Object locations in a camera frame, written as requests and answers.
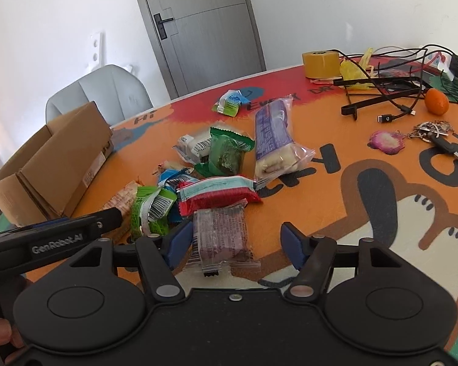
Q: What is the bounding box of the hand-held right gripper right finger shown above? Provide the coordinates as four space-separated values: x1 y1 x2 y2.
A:
280 221 401 299

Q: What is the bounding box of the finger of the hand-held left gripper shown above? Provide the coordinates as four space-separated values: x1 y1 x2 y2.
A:
34 206 123 233

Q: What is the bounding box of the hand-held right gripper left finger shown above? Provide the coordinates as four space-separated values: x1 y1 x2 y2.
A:
67 219 195 300

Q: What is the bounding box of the beige pink snack packet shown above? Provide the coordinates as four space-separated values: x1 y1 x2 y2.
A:
99 181 142 222

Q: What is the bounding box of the green white snack packet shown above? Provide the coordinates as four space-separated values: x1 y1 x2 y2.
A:
130 185 177 237

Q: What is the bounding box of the brown cake packet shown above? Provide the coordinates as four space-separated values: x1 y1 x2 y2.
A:
183 200 261 278

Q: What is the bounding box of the red teal snack packet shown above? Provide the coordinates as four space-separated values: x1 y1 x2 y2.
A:
176 175 263 216

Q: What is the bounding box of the clear peanut snack packet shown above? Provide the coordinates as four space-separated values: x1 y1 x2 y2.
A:
155 160 187 172

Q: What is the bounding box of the brown cardboard box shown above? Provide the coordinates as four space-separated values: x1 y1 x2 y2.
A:
0 101 115 226

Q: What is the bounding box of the clear white cube snack packet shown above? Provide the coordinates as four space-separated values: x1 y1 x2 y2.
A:
173 127 214 163

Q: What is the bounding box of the green cake packet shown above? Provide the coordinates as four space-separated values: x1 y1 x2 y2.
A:
194 127 256 178

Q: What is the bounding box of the long purple biscuit packet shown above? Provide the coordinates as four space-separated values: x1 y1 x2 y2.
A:
253 97 317 191

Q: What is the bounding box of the small green blue snack packet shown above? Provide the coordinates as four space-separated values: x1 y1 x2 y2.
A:
212 89 250 117

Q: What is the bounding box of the grey upholstered chair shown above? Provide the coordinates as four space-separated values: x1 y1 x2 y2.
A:
46 65 153 126

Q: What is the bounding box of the black metal stand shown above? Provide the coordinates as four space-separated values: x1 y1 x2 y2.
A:
333 76 432 118

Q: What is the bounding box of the yellow tape roll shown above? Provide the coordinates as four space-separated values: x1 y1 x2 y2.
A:
302 49 342 81

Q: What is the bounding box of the bunch of keys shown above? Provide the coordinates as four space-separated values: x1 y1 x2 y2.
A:
406 120 458 169

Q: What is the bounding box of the orange mandarin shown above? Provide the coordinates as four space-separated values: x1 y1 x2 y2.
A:
424 88 450 115

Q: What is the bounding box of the grey door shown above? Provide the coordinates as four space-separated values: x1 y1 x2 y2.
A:
129 0 267 100

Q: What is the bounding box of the white power strip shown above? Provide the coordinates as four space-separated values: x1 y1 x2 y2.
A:
423 51 458 84

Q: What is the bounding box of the pink fluffy keychain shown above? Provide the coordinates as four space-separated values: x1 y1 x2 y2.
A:
368 130 405 156

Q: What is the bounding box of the black charging cable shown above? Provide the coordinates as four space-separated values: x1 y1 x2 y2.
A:
338 44 458 124

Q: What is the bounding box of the black door handle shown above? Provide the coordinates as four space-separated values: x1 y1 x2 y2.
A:
153 13 175 41

